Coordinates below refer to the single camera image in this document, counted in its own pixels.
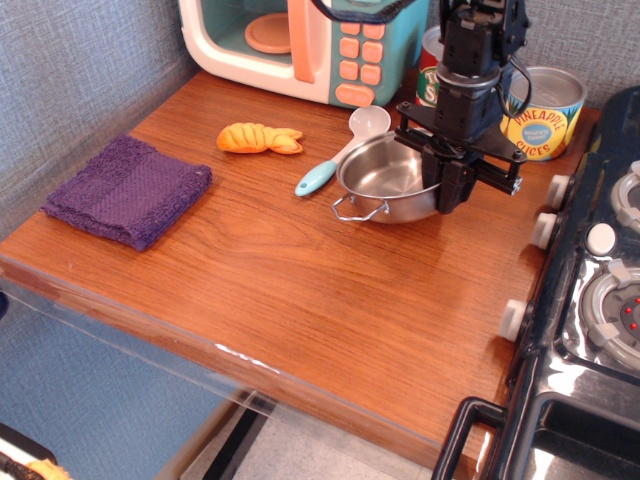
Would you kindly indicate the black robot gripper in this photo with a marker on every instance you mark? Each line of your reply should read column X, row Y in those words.
column 460, row 140

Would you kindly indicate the stainless steel pot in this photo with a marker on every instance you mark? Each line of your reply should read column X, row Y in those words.
column 382, row 179

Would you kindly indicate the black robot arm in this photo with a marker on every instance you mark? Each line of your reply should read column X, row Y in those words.
column 479, row 36

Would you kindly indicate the pineapple slices can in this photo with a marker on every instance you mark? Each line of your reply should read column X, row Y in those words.
column 543, row 110

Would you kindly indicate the white stove knob middle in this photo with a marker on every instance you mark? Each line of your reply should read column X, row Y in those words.
column 543, row 229

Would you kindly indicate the white stove knob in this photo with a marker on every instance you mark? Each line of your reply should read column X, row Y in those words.
column 543, row 229
column 556, row 191
column 512, row 318

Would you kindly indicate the white stove knob rear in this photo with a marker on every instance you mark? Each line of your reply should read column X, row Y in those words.
column 556, row 191

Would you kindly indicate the tomato sauce can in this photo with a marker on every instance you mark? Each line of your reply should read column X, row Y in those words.
column 427, row 86

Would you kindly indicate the white stove knob front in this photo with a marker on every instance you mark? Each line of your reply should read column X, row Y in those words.
column 512, row 318

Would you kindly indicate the toy microwave teal white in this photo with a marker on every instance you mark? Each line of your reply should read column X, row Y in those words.
column 317, row 51

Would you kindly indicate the orange plush shrimp toy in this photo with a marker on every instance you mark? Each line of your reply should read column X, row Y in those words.
column 253, row 138

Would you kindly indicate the black toy stove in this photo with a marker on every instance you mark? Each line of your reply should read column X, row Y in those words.
column 572, row 408

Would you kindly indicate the purple folded cloth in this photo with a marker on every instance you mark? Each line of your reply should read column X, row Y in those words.
column 130, row 193

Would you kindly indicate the yellow plush object corner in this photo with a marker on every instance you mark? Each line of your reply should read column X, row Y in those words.
column 34, row 470

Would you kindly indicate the white spoon teal handle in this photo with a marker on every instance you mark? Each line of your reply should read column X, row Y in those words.
column 364, row 123

